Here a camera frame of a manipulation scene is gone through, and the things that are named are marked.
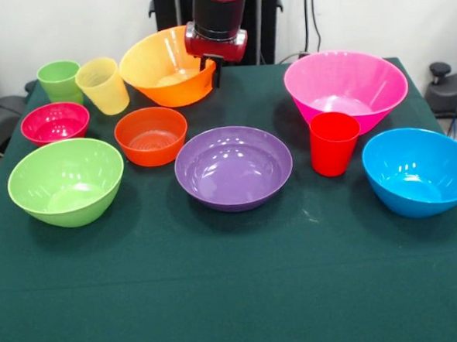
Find blue bowl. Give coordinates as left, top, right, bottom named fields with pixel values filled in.
left=359, top=125, right=457, bottom=222

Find light green bowl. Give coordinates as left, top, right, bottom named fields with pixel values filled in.
left=4, top=135, right=129, bottom=232

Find dark green tablecloth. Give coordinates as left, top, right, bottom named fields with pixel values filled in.
left=0, top=50, right=457, bottom=342

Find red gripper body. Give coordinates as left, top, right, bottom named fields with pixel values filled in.
left=184, top=28, right=250, bottom=68

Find small orange-red bowl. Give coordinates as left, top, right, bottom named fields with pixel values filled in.
left=112, top=104, right=191, bottom=170

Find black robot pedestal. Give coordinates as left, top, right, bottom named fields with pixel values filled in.
left=151, top=0, right=289, bottom=71

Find yellow cup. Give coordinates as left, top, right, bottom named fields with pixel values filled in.
left=73, top=56, right=132, bottom=118

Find purple bowl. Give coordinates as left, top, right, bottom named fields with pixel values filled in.
left=172, top=122, right=297, bottom=216

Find large orange bowl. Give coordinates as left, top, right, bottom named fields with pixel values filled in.
left=116, top=23, right=220, bottom=111

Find green cup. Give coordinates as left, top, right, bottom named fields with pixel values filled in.
left=36, top=59, right=84, bottom=108

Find small crimson bowl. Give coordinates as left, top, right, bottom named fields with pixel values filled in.
left=18, top=101, right=93, bottom=149

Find large pink bowl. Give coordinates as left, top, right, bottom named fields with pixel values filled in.
left=282, top=46, right=412, bottom=140

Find red cup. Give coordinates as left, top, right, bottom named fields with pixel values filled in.
left=308, top=109, right=365, bottom=179

